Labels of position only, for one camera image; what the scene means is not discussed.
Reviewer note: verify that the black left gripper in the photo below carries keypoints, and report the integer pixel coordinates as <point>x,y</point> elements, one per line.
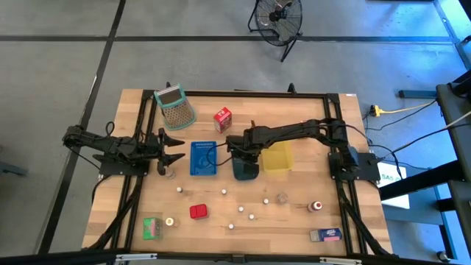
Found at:
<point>152,149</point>

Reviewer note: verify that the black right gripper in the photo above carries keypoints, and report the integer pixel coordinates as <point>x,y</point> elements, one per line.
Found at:
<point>246,141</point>

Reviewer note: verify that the blue-label dropper bottle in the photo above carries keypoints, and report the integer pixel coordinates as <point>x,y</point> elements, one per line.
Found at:
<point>240,208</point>

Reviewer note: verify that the red-lidded patterned paprika tin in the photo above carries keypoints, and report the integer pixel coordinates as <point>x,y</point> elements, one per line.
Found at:
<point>198,211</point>

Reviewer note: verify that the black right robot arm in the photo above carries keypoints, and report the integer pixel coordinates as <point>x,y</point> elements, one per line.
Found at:
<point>294,130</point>

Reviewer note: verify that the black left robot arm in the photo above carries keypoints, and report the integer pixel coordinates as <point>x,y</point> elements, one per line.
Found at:
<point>110,145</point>

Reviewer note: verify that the grey plastic bin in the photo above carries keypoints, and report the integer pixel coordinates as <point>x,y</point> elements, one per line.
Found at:
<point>246,172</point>

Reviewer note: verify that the yellow translucent plastic bin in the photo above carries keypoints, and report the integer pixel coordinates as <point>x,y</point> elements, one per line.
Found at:
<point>277,160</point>

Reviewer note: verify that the blue plastic basket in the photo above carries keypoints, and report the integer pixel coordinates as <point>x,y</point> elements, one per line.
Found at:
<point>202,162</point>

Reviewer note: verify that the red Froot Loops box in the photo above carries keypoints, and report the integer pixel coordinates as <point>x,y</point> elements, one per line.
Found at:
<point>222,117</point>

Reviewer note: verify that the glass jar cork lid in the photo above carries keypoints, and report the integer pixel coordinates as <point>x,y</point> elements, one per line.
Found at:
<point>282,198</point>

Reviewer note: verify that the black dropper bottle white label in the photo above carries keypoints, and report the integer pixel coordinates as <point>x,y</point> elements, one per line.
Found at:
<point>230,226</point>

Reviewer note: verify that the spice bottle pale yellow lid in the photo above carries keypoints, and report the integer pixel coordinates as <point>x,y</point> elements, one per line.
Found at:
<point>169,221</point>

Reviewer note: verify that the green Apple Jacks box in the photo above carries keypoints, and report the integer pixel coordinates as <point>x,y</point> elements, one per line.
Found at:
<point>152,228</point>

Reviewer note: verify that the blue rectangular food box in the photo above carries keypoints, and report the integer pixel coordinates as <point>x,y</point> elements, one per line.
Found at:
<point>327,234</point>

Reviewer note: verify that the yellow power plug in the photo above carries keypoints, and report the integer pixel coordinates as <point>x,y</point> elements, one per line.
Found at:
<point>375,109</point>

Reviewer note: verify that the black floor fan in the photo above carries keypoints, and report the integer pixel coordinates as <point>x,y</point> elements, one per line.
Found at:
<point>277,16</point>

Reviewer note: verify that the white paper sign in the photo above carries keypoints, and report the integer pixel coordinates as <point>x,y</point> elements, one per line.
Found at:
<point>393,191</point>

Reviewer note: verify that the black aluminium crossbar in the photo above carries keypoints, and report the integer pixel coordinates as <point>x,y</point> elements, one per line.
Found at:
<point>55,257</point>

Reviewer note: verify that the grey office chair base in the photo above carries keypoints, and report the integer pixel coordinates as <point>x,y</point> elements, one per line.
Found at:
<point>11,170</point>

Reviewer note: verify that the black steel beam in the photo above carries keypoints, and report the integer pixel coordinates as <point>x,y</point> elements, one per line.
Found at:
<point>423,180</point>

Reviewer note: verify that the blue steel bar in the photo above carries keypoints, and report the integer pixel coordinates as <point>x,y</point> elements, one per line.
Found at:
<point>416,94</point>

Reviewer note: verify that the blue steel leg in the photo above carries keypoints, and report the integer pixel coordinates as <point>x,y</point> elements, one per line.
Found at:
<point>447,221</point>

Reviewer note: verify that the dark grey side table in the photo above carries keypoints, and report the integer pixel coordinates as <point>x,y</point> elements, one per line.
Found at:
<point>458,110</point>

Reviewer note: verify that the black castor wheel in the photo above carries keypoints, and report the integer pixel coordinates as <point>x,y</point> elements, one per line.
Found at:
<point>443,256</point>

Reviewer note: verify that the silver aluminium bracket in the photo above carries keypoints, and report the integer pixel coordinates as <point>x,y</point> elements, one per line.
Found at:
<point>136,257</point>
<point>340,261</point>

